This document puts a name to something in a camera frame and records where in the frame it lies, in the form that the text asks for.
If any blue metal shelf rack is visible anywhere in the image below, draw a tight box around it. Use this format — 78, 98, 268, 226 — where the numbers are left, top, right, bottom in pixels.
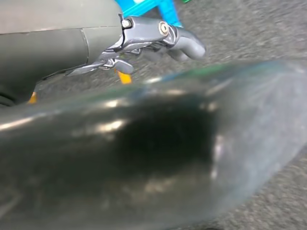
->
115, 0, 183, 28

